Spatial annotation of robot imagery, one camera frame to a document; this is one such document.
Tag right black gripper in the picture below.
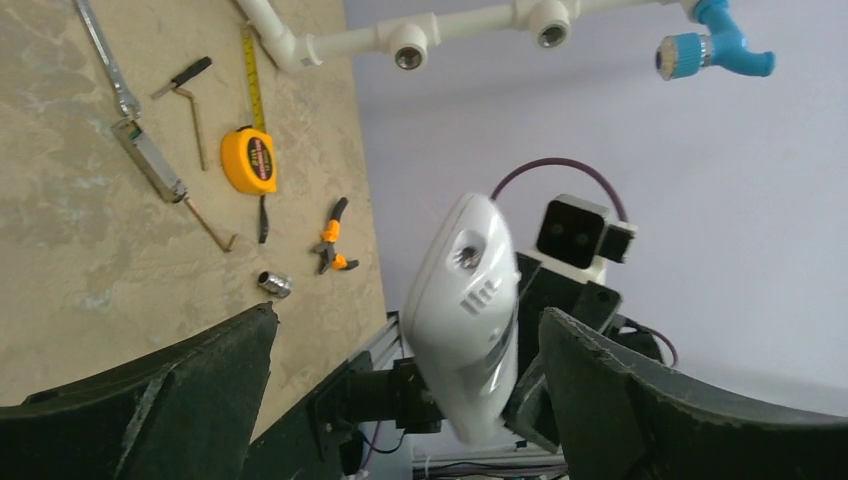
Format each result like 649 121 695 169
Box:
502 253 666 453

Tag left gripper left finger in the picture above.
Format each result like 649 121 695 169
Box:
1 303 279 479

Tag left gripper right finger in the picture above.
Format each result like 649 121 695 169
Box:
538 308 847 479

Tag white remote control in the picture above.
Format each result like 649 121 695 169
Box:
400 193 521 444

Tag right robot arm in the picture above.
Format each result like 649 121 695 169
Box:
241 254 662 479

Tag silver metal fitting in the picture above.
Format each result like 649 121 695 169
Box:
257 271 292 299

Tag brass hex key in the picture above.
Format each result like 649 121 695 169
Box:
182 196 238 253
172 87 208 171

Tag yellow tape measure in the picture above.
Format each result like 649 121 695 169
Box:
220 24 278 196

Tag silver transceiver module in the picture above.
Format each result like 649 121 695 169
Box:
111 118 188 204

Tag small silver wrench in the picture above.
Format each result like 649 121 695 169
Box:
74 0 142 119

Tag small black screwdriver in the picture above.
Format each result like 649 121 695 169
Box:
150 56 213 100

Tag blue pipe fitting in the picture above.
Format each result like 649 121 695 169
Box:
654 0 776 81

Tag orange handled pliers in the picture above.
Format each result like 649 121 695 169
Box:
311 197 359 275

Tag white pipe frame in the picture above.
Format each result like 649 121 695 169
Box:
231 0 704 74

